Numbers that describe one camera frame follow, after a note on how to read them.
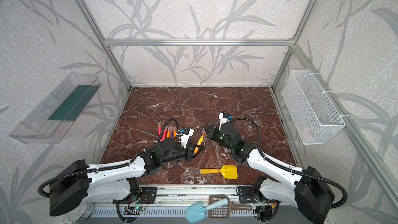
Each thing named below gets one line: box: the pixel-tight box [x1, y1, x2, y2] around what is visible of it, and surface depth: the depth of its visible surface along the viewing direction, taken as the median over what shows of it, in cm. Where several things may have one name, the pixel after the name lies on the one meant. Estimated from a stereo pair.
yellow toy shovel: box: [199, 164, 238, 180], surface depth 81 cm
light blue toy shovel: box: [185, 198, 230, 224], surface depth 71 cm
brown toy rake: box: [208, 194, 253, 218], surface depth 71 cm
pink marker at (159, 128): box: [158, 122, 163, 137], surface depth 98 cm
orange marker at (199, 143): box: [193, 133, 205, 154], surface depth 74 cm
